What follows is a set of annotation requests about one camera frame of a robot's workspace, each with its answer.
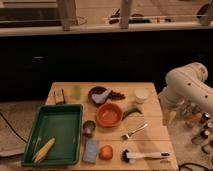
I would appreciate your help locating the orange bowl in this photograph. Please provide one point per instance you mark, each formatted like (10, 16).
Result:
(108, 115)

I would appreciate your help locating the dark brown bowl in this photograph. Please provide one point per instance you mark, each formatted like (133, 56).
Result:
(96, 90)

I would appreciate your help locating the pale green translucent cup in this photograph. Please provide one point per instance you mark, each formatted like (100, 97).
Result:
(76, 92)

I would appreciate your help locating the orange fruit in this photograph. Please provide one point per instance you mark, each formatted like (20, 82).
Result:
(106, 152)

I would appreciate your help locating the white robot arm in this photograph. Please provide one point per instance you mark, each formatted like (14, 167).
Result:
(187, 83)

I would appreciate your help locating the dark brown grape bunch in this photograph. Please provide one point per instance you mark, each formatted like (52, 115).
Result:
(116, 96)

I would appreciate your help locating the yellow corn cob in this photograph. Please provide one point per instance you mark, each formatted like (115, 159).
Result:
(40, 155)

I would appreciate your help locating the blue grey sponge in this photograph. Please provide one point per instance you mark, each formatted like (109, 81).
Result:
(90, 151)

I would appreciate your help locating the green plastic tray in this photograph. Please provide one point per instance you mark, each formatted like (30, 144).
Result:
(61, 122)

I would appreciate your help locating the small metal cup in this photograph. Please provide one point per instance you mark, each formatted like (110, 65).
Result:
(89, 128)

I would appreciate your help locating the small wooden block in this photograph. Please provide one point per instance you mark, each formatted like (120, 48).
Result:
(59, 96)

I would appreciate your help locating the silver metal fork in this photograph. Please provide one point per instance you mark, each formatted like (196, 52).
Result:
(129, 134)

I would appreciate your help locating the wooden table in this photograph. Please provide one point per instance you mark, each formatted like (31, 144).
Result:
(154, 138)

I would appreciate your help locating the white cup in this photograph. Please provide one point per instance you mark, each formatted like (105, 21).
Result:
(141, 95)

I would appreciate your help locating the green chili pepper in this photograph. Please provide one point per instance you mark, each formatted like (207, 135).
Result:
(131, 111)

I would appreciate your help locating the white scoop spoon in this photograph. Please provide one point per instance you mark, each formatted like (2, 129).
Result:
(100, 98)

